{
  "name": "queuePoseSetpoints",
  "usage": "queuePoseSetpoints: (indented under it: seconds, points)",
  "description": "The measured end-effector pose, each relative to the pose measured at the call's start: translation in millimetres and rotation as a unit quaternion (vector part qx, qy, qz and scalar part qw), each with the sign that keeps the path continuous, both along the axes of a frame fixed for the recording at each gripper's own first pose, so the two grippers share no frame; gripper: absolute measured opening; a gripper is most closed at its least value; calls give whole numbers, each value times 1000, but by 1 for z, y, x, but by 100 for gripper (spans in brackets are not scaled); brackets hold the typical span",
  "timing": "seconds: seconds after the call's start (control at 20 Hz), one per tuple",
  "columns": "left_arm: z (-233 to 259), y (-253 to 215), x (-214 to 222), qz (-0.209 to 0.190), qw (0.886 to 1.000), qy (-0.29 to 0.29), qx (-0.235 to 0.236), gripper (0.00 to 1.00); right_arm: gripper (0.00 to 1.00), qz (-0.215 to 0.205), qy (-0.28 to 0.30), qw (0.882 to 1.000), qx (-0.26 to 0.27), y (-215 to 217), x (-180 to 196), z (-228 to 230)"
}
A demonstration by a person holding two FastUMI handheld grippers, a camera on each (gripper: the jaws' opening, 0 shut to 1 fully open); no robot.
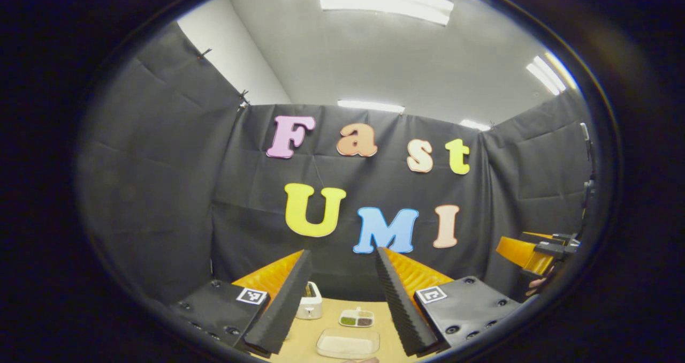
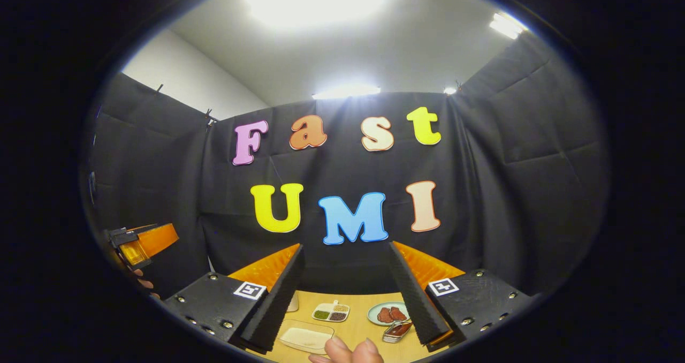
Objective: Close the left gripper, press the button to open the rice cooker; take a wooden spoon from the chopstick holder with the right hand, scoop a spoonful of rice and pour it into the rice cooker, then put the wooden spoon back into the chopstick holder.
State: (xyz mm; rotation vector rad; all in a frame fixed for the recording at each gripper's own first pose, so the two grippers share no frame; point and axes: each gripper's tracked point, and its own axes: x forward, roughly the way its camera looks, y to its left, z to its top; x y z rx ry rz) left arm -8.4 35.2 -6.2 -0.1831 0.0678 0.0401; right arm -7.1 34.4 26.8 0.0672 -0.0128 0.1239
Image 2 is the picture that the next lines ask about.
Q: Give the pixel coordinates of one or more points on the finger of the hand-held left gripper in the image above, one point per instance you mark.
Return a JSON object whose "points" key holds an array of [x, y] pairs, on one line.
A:
{"points": [[123, 237]]}

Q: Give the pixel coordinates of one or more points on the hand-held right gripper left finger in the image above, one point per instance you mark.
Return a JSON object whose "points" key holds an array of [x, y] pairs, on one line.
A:
{"points": [[278, 304]]}

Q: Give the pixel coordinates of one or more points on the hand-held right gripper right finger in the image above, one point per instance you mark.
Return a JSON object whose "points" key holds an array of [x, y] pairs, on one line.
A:
{"points": [[417, 304]]}

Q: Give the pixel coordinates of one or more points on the clear tray of white rice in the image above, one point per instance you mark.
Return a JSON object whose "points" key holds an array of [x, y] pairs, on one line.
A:
{"points": [[305, 337]]}

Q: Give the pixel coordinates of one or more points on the metal chopstick holder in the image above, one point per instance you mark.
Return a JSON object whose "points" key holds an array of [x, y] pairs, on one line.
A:
{"points": [[385, 335]]}

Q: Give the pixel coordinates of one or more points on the white toaster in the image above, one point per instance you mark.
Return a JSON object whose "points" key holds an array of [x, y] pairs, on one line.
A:
{"points": [[294, 302]]}

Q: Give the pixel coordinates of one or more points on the red meat slice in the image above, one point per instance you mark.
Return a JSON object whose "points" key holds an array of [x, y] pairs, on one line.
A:
{"points": [[385, 315], [399, 313]]}

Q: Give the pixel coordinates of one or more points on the pale green plate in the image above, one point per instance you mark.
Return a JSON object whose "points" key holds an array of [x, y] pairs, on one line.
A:
{"points": [[373, 315]]}

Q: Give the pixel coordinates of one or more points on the white sectioned grain dish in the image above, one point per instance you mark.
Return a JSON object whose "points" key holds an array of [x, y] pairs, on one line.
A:
{"points": [[330, 307]]}

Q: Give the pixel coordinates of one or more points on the black backdrop cloth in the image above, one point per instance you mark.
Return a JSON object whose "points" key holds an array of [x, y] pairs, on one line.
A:
{"points": [[535, 191]]}

